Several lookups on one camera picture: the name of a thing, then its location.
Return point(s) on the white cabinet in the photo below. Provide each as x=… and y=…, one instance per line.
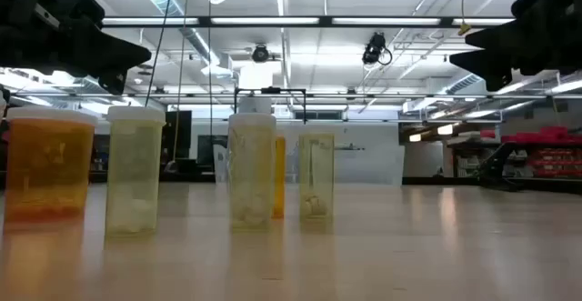
x=254, y=105

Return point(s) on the black angled stand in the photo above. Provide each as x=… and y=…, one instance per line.
x=493, y=164

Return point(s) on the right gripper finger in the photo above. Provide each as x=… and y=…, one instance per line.
x=493, y=64
x=498, y=35

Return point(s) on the black monitor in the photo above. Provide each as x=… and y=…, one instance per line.
x=179, y=133

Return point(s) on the slim orange pill bottle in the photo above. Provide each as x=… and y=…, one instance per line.
x=279, y=178

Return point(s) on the tall yellow-green pill bottle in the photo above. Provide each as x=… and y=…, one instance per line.
x=134, y=169

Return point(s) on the black ceiling camera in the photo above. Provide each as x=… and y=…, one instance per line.
x=374, y=48
x=260, y=53

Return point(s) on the clear plastic bin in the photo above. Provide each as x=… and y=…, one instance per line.
x=368, y=167
x=220, y=164

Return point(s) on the orange pill bottle white cap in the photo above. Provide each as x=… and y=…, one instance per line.
x=47, y=164

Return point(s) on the yellow hanging tag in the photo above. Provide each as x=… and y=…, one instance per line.
x=464, y=29

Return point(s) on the black aluminium table frame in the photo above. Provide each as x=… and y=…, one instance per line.
x=191, y=178

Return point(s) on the short yellow-green pill bottle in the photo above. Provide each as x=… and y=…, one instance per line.
x=316, y=178

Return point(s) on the shelving with red bins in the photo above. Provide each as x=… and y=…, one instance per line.
x=552, y=135

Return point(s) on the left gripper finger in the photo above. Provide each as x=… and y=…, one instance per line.
x=86, y=48
x=127, y=57

